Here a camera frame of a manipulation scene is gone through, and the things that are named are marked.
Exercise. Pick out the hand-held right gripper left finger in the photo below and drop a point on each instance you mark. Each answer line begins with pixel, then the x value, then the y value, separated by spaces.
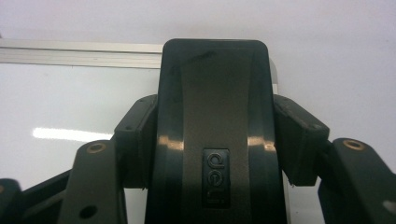
pixel 137 140

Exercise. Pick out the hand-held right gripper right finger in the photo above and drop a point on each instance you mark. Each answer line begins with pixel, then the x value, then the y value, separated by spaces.
pixel 299 140

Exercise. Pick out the metal-framed whiteboard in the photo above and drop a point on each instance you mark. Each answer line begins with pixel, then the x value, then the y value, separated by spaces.
pixel 62 102

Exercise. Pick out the large white table sheet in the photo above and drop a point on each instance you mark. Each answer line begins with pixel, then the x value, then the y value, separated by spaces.
pixel 342 62

